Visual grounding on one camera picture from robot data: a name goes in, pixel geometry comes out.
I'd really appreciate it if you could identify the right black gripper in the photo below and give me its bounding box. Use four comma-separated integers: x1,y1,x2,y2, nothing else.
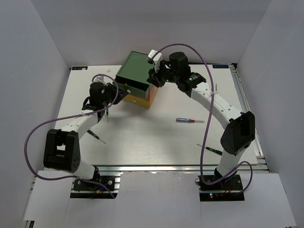
146,61,179,88

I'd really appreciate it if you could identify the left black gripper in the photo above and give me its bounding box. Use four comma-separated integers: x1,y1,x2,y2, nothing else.
101,82,129,106

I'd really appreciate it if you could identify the green top drawer box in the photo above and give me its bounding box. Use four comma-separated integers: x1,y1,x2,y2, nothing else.
115,51,154,99

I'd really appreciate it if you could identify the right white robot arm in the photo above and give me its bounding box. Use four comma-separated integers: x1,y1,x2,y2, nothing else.
147,50,255,190

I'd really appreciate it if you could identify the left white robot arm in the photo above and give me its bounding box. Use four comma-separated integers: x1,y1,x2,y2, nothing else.
43,82,128,190

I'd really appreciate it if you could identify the orange middle drawer box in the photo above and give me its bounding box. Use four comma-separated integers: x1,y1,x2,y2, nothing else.
147,85,158,101

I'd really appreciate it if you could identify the yellow bottom drawer box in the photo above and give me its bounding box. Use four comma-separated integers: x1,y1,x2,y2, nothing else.
123,93,157,108

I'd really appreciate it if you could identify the left black logo sticker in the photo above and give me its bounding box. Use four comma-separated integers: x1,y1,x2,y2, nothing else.
71,66,88,70

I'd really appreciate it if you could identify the black logo sticker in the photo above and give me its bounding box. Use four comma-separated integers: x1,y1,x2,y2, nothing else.
212,64,229,69
71,66,88,70

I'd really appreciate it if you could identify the blue red screwdriver centre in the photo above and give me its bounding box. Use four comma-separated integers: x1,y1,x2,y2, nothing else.
176,118,205,123

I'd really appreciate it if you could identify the slim green screwdriver left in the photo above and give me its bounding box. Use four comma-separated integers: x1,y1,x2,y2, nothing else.
87,130,106,144

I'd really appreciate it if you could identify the slim green screwdriver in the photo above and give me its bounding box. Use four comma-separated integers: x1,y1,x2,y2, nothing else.
203,146,223,156
87,130,106,144

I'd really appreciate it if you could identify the right black logo sticker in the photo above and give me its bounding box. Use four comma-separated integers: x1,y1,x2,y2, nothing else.
212,64,229,69

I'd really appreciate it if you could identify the slim green screwdriver right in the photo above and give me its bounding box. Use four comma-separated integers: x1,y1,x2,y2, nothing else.
203,146,223,156

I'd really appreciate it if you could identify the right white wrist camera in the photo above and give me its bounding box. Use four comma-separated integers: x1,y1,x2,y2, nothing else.
148,49,163,73

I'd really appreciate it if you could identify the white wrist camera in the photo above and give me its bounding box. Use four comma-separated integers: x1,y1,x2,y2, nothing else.
148,49,163,73
95,76,106,85

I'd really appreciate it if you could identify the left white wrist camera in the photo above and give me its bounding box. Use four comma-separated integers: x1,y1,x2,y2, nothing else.
95,76,106,85

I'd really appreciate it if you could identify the aluminium front rail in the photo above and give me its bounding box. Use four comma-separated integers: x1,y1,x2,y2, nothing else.
44,163,219,173

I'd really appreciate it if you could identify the aluminium rail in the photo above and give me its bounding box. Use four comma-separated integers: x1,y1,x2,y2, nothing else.
44,163,219,173
229,64,269,172

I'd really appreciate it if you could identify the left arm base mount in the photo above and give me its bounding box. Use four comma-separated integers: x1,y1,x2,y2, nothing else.
70,172,121,200

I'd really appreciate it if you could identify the aluminium right side rail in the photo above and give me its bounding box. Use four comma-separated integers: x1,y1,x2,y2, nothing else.
229,64,269,172

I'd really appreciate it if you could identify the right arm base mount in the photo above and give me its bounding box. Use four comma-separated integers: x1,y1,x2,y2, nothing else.
195,172,245,202

